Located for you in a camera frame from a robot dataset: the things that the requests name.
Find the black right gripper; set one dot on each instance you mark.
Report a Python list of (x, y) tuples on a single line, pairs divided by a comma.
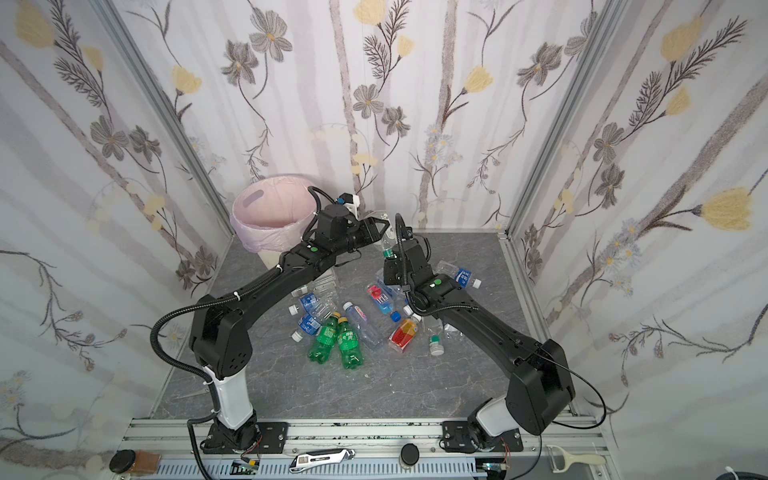
[(399, 264)]

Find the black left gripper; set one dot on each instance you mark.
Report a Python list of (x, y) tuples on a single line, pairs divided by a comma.
[(372, 229)]

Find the clear bottle green white cap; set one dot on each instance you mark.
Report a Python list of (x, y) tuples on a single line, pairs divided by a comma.
[(388, 237)]

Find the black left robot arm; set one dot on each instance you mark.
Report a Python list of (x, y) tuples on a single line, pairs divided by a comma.
[(220, 331)]

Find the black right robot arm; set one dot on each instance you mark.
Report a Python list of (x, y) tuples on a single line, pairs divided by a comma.
[(540, 380)]

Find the cream bin with pink liner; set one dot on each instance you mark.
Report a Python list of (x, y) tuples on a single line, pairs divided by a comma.
[(270, 216)]

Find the pink label blue bottle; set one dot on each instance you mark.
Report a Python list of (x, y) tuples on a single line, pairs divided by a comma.
[(383, 301)]

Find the orange red liquid bottle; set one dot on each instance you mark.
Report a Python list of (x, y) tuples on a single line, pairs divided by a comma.
[(405, 332)]

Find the tall clear blue bottle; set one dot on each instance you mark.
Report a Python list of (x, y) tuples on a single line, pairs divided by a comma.
[(367, 331)]

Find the green soda bottle right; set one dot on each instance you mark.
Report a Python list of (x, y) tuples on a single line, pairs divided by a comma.
[(348, 342)]

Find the green soda bottle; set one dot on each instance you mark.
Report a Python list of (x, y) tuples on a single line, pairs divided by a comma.
[(325, 340), (348, 342)]

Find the green soda bottle left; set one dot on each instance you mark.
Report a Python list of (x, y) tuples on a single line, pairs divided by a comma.
[(325, 340)]

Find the small blue label bottle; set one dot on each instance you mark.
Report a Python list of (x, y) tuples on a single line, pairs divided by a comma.
[(308, 326)]

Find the black round knob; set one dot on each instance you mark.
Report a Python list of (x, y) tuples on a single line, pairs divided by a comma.
[(409, 455)]

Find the silver adjustable wrench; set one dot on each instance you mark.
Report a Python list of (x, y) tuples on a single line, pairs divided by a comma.
[(314, 459)]

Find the white vegetable peeler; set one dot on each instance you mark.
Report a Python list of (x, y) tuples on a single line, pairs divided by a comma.
[(562, 460)]

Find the black lid brown jar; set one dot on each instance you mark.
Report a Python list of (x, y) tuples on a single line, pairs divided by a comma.
[(134, 462)]

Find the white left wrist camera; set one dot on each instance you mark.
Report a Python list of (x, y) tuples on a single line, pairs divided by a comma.
[(351, 202)]

